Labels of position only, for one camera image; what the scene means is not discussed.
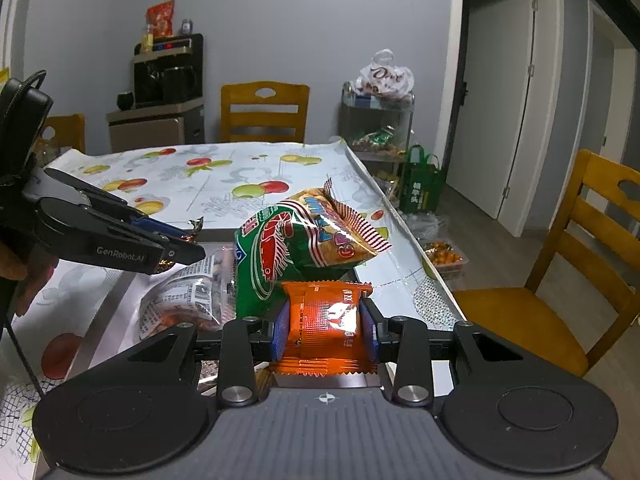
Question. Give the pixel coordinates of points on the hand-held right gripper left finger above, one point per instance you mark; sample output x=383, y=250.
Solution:
x=281, y=335

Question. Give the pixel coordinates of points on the clear plastic bag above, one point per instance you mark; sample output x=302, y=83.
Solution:
x=425, y=225

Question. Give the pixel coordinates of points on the black cup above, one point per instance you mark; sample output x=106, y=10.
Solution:
x=125, y=100

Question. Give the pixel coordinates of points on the small grey device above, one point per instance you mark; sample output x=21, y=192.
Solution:
x=186, y=27

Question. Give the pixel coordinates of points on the orange snack packet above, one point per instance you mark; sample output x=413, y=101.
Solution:
x=325, y=330

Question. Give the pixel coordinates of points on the clear box of small oranges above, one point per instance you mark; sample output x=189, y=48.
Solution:
x=445, y=259

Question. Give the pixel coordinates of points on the white plastic bag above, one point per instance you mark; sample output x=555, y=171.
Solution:
x=385, y=77

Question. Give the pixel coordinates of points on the black water dispenser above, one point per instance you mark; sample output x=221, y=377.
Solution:
x=165, y=85

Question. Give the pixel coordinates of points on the foil candy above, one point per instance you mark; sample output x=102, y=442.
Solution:
x=195, y=227

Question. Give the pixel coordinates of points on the red snack bag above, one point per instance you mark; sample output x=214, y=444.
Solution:
x=161, y=19

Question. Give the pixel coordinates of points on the green tote bag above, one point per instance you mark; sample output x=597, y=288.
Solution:
x=422, y=185

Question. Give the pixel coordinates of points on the green shrimp chip bag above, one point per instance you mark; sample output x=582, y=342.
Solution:
x=280, y=245

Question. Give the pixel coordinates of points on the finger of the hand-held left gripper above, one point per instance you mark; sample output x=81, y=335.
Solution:
x=155, y=226
x=115, y=240

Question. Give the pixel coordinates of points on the person's left hand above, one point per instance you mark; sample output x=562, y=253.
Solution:
x=35, y=280

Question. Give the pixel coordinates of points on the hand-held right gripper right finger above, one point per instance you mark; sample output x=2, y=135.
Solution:
x=368, y=332

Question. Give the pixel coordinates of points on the yellow bottle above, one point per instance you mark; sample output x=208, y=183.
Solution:
x=147, y=40

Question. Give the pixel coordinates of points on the wooden chair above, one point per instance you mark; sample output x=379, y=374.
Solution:
x=500, y=310
x=265, y=110
x=70, y=132

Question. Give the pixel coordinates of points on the white printed snack packet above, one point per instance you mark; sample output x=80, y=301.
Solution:
x=217, y=265

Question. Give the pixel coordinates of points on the white door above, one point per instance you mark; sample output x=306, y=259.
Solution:
x=492, y=110
x=603, y=110

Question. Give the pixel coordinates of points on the clear printed snack packet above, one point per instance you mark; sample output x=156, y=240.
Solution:
x=185, y=295

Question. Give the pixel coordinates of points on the fruit print tablecloth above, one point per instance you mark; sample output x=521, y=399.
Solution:
x=225, y=175

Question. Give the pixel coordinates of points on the green candy packets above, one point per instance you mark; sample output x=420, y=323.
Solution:
x=377, y=140

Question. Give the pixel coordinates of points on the metal cart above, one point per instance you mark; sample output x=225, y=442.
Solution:
x=375, y=115

